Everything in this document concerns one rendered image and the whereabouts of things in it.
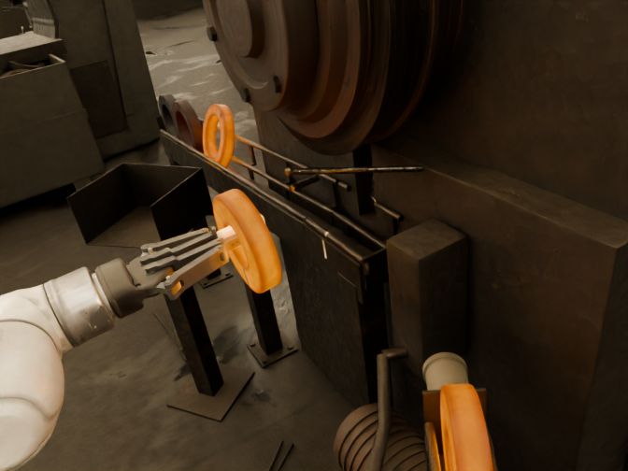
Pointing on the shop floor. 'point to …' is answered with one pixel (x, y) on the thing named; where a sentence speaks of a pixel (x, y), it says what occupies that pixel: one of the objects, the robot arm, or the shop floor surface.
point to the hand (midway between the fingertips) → (242, 232)
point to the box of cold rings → (43, 132)
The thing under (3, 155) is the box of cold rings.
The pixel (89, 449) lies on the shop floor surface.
